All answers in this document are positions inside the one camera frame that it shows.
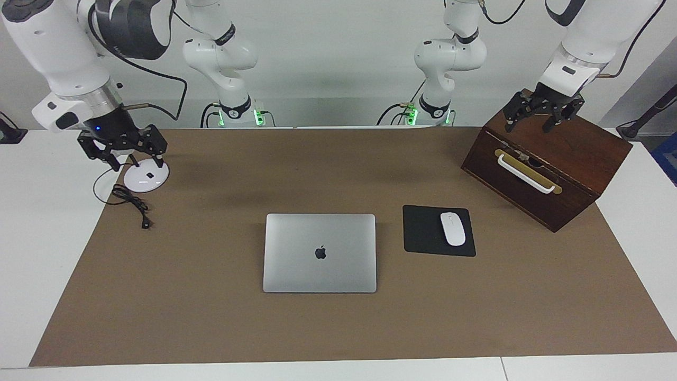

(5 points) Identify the blue crate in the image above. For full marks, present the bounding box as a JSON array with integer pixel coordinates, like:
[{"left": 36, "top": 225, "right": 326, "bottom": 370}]
[{"left": 651, "top": 132, "right": 677, "bottom": 187}]

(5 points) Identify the dark wooden box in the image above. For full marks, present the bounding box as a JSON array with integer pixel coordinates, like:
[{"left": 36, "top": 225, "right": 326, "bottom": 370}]
[{"left": 461, "top": 88, "right": 634, "bottom": 233}]

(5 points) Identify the black tripod leg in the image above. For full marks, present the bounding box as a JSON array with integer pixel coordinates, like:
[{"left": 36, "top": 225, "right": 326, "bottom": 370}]
[{"left": 616, "top": 85, "right": 677, "bottom": 140}]

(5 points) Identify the white computer mouse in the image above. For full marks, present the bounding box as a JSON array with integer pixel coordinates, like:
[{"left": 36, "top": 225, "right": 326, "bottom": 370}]
[{"left": 440, "top": 212, "right": 466, "bottom": 247}]

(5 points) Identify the brown table mat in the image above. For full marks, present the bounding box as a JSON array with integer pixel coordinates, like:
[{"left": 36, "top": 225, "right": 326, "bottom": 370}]
[{"left": 29, "top": 127, "right": 677, "bottom": 367}]

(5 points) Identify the black arm base cable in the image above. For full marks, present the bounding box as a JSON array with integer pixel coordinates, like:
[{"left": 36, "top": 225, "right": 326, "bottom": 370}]
[
  {"left": 377, "top": 79, "right": 426, "bottom": 126},
  {"left": 200, "top": 102, "right": 223, "bottom": 128}
]

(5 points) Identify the white desk lamp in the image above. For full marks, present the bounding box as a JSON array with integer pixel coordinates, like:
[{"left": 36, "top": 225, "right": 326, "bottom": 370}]
[{"left": 123, "top": 153, "right": 170, "bottom": 193}]

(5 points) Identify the black stand foot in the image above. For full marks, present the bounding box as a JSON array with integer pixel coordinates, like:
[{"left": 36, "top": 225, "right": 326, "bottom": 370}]
[{"left": 0, "top": 112, "right": 28, "bottom": 144}]

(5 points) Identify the black right arm base cable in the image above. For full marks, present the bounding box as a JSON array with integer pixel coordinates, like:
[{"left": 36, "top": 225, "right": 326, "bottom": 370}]
[{"left": 200, "top": 102, "right": 223, "bottom": 128}]

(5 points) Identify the black lamp power cable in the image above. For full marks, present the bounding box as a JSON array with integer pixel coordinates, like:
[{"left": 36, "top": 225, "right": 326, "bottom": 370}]
[{"left": 93, "top": 161, "right": 152, "bottom": 230}]

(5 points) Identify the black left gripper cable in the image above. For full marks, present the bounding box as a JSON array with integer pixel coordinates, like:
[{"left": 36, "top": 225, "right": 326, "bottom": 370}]
[{"left": 595, "top": 8, "right": 666, "bottom": 79}]

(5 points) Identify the black mouse pad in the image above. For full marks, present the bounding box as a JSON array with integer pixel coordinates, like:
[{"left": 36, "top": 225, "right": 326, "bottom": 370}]
[{"left": 402, "top": 205, "right": 477, "bottom": 258}]

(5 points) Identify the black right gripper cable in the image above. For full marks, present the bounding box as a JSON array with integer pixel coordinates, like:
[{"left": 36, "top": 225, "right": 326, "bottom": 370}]
[{"left": 87, "top": 0, "right": 189, "bottom": 121}]

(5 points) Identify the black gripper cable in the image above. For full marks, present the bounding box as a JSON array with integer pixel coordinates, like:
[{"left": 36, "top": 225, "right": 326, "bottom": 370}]
[
  {"left": 87, "top": 0, "right": 189, "bottom": 121},
  {"left": 595, "top": 8, "right": 666, "bottom": 79}
]

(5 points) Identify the black left arm base cable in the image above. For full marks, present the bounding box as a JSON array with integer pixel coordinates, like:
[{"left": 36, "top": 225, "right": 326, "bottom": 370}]
[{"left": 377, "top": 79, "right": 426, "bottom": 126}]

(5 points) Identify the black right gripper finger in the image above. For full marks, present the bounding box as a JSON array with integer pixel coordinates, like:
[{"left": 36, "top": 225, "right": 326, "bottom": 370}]
[
  {"left": 130, "top": 125, "right": 168, "bottom": 166},
  {"left": 78, "top": 132, "right": 121, "bottom": 171}
]

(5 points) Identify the white box handle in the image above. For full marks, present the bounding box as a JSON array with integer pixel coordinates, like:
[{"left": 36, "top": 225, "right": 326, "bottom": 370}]
[{"left": 497, "top": 153, "right": 557, "bottom": 195}]

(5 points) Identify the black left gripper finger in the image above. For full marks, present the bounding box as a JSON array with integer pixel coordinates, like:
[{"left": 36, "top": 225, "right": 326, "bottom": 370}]
[
  {"left": 542, "top": 98, "right": 585, "bottom": 133},
  {"left": 502, "top": 91, "right": 540, "bottom": 133}
]

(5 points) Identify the silver laptop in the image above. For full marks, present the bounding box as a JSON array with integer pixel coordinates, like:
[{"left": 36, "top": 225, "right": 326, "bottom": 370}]
[{"left": 263, "top": 213, "right": 377, "bottom": 294}]

